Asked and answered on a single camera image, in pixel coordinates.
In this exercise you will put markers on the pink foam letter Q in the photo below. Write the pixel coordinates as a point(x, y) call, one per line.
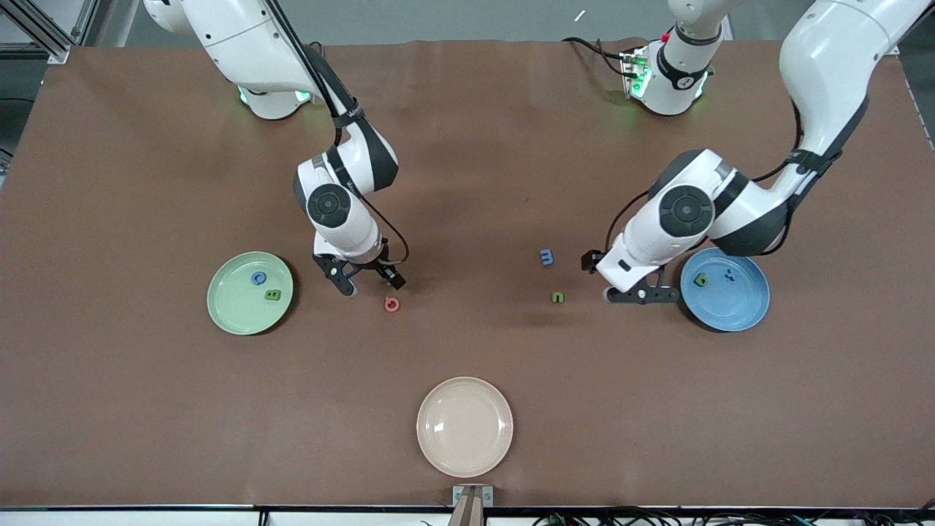
point(386, 304)

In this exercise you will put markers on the blue foam letter m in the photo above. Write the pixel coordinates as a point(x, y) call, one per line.
point(546, 257)

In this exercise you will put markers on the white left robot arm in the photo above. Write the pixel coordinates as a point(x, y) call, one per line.
point(833, 58)

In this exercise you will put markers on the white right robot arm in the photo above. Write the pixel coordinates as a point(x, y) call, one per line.
point(248, 44)

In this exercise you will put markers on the blue round plate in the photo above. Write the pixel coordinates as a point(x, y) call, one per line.
point(730, 307)

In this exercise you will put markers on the brown table cover sheet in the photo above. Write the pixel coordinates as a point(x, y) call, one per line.
point(467, 183)

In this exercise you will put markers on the light green round plate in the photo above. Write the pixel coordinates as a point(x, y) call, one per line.
point(237, 310)

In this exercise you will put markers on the beige round plate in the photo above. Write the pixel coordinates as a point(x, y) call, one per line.
point(464, 431)

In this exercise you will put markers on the metal base connector bracket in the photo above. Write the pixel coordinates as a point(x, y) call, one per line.
point(632, 73)

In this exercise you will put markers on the grey metal mount bracket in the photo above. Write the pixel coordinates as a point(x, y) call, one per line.
point(459, 497)

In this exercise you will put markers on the beige mount bar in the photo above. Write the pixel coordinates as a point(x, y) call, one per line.
point(467, 511)

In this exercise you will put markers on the aluminium frame post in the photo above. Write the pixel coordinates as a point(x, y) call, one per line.
point(55, 51)

